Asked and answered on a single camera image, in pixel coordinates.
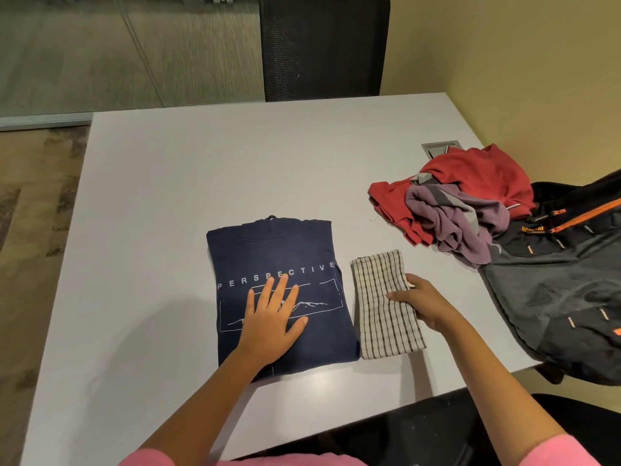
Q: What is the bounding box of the person's left hand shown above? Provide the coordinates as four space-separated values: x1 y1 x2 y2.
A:
236 274 309 370

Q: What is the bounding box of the person's right hand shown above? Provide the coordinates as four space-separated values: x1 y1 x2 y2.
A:
386 272 459 334

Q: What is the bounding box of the striped knit top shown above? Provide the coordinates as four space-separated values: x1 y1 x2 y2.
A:
350 249 428 361

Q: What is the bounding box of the navy blue hoodie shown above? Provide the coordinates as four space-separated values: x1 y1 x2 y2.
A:
206 216 361 382

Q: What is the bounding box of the mauve striped t-shirt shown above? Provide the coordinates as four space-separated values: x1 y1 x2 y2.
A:
405 181 510 270

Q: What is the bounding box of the red garment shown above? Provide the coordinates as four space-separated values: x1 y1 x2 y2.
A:
367 144 537 248

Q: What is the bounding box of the black orange backpack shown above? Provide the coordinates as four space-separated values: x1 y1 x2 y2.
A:
477 168 621 386

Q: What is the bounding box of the person's left forearm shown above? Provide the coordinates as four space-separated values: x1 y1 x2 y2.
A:
138 351 263 466

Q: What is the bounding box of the person's right forearm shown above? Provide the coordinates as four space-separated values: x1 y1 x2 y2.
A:
436 317 569 466

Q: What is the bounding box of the person's pink shirt torso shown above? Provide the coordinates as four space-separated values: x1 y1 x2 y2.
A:
218 453 369 466

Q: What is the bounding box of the person's left pink sleeve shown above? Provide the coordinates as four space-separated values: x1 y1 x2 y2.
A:
118 449 175 466

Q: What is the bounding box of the person's pink sleeve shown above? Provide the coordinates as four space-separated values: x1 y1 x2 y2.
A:
519 434 602 466
118 449 175 466

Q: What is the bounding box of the person's right pink sleeve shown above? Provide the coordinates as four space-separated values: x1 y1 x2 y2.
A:
519 434 602 466

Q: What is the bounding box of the black mesh office chair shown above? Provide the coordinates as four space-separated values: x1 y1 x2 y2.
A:
258 0 391 102

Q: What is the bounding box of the grey table cable hatch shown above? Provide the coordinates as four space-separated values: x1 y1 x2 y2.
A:
420 139 463 161

